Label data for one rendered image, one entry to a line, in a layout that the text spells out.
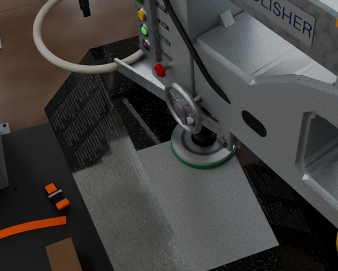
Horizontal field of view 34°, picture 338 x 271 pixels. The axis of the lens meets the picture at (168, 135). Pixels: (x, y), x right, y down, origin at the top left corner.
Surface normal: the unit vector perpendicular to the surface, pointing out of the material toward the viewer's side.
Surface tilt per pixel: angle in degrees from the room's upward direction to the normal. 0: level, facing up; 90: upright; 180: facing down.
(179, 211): 0
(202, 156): 0
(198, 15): 90
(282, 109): 90
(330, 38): 90
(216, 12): 90
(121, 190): 45
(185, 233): 0
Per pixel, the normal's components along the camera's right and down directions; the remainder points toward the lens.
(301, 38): -0.80, 0.49
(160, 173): -0.07, -0.64
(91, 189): -0.71, -0.22
